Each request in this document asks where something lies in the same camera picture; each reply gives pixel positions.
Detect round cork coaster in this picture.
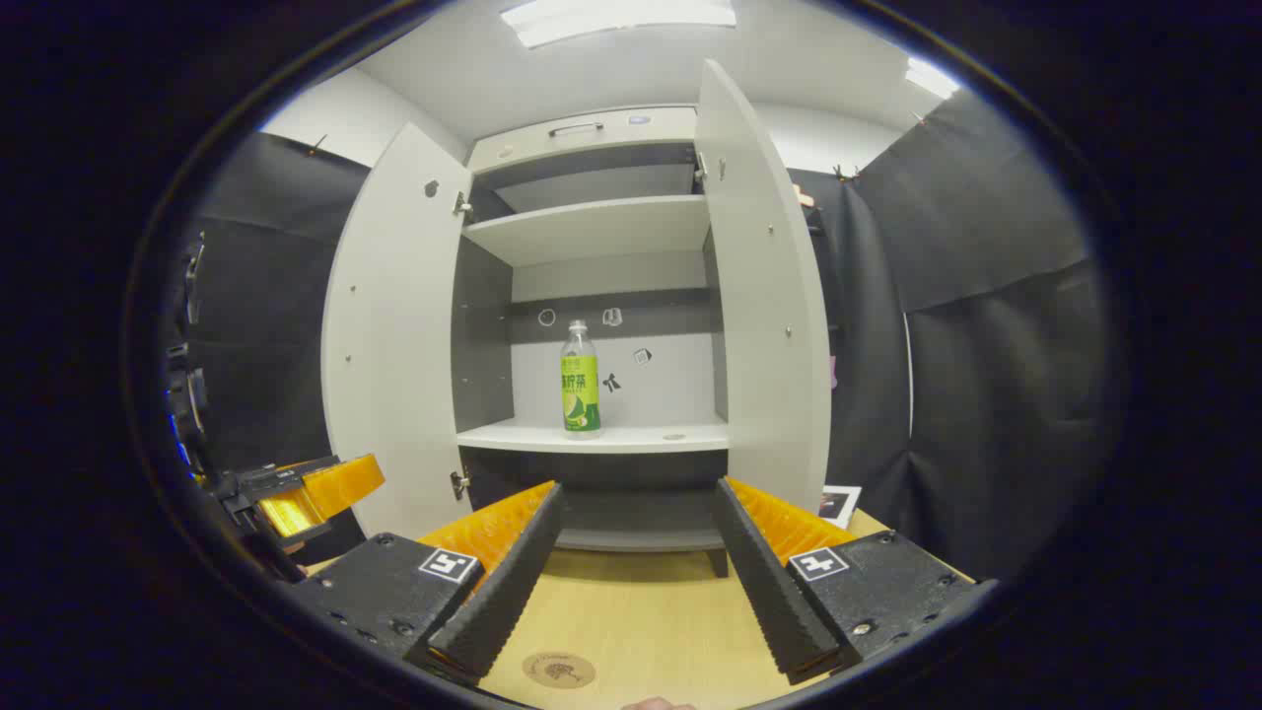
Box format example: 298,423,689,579
521,651,596,689

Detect white cabinet door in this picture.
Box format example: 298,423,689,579
693,59,834,516
322,121,475,541

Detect white cabinet shelf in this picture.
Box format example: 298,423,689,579
456,416,733,455
461,194,713,267

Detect black backdrop cloth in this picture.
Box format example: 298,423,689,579
168,89,1120,585

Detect green label plastic bottle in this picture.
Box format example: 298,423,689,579
560,319,601,436

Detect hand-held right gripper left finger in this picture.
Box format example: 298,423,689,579
291,480,567,683

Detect long ceiling light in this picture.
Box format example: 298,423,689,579
500,0,737,50

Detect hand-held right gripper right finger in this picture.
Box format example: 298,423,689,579
712,476,999,686

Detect small ceiling light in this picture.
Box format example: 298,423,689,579
905,56,962,100

